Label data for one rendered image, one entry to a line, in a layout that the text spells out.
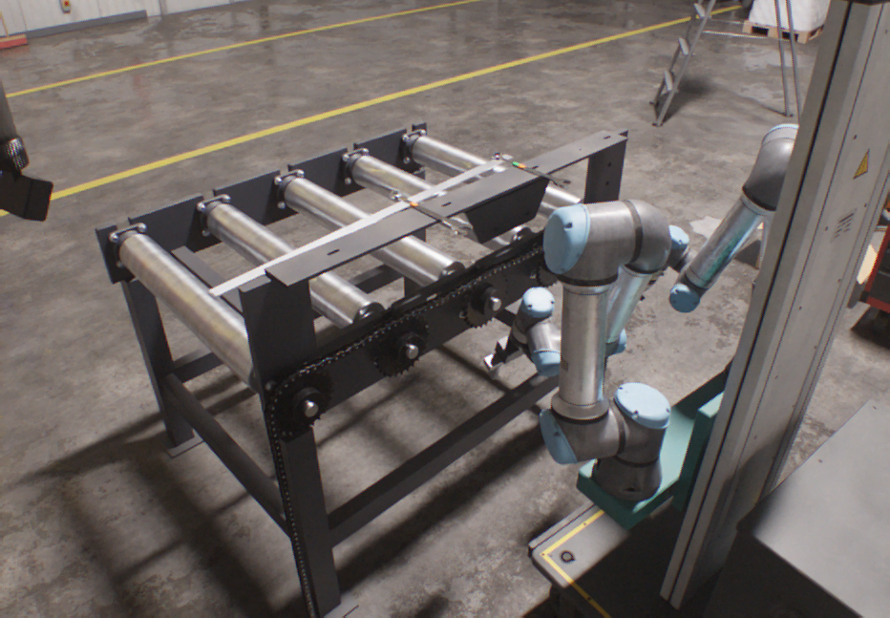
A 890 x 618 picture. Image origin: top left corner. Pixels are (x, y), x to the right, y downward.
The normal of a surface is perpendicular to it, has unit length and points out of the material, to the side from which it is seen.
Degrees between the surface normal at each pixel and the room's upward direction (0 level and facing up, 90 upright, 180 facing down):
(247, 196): 90
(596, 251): 83
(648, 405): 8
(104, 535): 0
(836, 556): 0
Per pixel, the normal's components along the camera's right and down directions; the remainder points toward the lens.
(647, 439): 0.22, 0.52
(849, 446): 0.00, -0.84
